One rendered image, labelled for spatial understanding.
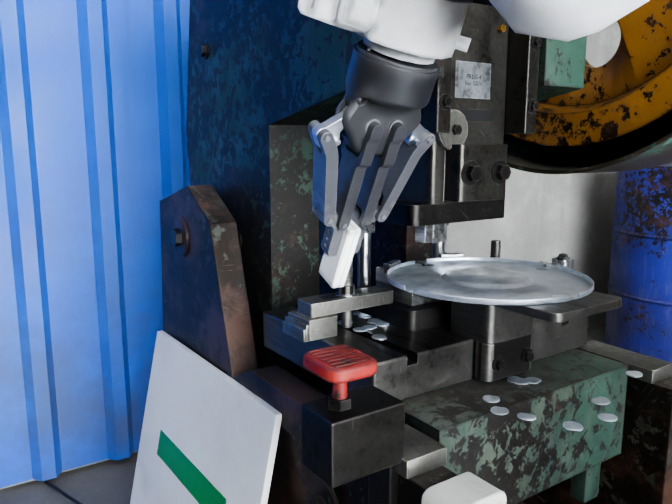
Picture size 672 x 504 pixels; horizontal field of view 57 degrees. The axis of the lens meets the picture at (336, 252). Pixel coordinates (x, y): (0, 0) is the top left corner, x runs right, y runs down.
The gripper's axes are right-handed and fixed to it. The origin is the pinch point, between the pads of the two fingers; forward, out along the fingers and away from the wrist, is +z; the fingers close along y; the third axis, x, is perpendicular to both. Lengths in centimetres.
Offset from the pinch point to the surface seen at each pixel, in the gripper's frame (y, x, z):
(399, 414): 5.9, -10.3, 14.6
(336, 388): -0.5, -6.6, 12.6
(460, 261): 39.2, 16.7, 17.2
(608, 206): 263, 119, 79
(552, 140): 66, 29, 1
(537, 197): 205, 122, 72
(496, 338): 29.6, -1.9, 16.2
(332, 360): -1.3, -5.6, 9.4
